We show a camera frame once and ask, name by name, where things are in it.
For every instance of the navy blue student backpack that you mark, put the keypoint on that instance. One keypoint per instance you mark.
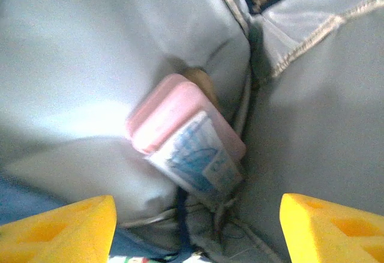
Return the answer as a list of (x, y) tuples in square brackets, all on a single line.
[(75, 65)]

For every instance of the pink pencil case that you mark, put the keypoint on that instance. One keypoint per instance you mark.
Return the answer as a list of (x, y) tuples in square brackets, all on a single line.
[(177, 104)]

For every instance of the clear pen pack blue print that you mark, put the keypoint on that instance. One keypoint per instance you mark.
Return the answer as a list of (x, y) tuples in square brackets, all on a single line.
[(195, 158)]

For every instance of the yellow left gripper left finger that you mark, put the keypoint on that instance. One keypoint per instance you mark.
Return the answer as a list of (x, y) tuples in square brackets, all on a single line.
[(54, 236)]

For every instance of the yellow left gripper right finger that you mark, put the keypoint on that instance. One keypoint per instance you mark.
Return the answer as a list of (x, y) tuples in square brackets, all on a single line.
[(330, 233)]

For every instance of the tan glasses case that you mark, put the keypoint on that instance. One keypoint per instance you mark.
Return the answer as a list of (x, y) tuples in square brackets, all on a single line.
[(204, 80)]

